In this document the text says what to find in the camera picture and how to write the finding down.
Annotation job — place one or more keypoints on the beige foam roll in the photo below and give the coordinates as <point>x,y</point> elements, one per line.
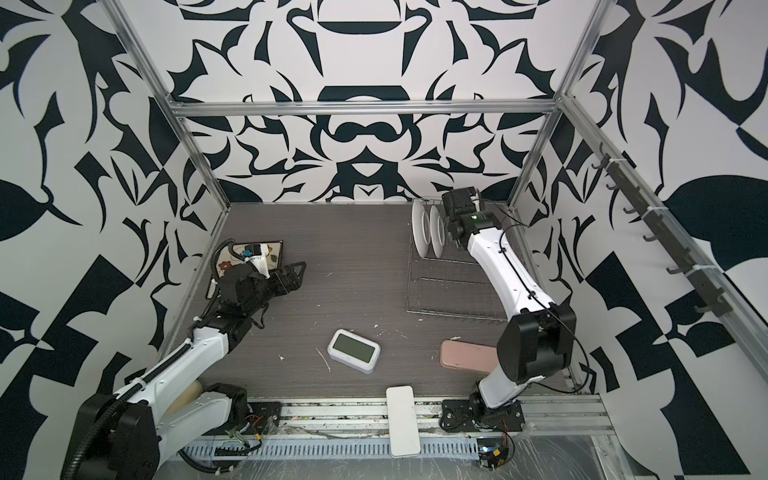
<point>191,393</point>

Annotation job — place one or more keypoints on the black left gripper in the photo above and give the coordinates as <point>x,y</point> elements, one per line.
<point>293,280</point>

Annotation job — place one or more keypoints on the aluminium cage frame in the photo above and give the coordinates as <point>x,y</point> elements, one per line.
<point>744,323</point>

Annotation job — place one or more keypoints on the small white round plate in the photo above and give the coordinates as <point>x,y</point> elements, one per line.
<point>420,227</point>

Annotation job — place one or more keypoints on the pink flat case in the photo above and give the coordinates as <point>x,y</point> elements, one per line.
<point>457,355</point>

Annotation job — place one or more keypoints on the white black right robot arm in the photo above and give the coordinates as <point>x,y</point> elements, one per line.
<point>539,339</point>

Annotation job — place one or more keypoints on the white rectangular box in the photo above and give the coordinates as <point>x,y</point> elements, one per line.
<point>402,422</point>

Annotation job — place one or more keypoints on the white digital clock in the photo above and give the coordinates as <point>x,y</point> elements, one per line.
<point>354,351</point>

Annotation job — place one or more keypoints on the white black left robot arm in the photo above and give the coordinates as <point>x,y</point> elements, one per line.
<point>132,432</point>

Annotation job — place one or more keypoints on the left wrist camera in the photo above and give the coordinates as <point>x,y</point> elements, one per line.
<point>257,255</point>

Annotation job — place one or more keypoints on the small circuit board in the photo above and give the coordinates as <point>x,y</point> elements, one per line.
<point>494,453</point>

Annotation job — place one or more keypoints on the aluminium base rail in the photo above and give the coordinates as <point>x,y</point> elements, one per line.
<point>359,428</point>

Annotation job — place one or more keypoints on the black wall hook rail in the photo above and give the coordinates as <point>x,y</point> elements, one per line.
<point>667,231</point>

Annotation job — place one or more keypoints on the chrome wire dish rack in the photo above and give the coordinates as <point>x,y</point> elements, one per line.
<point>482,279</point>

